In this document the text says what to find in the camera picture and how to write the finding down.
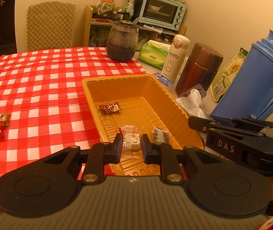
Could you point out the white plastic bag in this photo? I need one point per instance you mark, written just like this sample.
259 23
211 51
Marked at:
194 105

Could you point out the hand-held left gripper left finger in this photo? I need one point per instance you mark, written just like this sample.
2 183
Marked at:
119 148

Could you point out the glass jar with dark contents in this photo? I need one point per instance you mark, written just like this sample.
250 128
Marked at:
122 43

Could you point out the wooden shelf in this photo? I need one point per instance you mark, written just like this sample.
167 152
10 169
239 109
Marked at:
87 26

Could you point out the red checkered tablecloth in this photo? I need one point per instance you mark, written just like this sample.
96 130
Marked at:
42 88

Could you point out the plastic jar with orange lid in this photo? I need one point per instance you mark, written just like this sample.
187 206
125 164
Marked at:
105 7

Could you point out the brown metal flask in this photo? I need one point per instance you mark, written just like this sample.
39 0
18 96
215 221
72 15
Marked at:
198 69

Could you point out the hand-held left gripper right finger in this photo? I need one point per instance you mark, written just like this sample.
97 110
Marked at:
146 149

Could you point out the white rabbit print bottle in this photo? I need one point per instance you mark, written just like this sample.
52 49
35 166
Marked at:
174 57

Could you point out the orange plastic tray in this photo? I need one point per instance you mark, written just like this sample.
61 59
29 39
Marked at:
126 93

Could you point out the green tissue pack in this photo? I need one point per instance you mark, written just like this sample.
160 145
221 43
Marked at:
154 55

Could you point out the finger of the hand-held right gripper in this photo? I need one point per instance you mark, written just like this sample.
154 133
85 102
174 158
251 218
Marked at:
251 122
198 122

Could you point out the beige quilted chair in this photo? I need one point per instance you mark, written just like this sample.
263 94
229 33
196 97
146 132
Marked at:
51 26

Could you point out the clear pastry packet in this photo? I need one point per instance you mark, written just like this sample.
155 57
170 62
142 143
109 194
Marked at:
131 139

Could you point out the small blue white box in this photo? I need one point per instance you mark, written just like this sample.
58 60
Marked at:
162 79

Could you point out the blue thermos jug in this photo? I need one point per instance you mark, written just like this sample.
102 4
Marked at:
254 81

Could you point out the black grey snack packet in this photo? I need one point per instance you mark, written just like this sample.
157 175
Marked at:
160 136

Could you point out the red twist-wrapped candy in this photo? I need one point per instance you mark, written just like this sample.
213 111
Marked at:
110 107

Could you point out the dark door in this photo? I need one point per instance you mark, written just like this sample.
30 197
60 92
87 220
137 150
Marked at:
7 12

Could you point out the light blue toaster oven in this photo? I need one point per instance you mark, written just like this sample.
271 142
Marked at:
162 12

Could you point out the yellow green seed bag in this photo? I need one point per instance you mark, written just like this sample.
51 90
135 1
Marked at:
230 74

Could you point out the white bowl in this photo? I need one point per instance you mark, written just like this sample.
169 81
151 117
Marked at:
155 8

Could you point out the green red candy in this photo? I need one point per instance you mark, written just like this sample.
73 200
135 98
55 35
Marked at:
5 119

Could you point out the green foil bag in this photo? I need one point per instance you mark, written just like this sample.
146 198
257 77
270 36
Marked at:
131 7

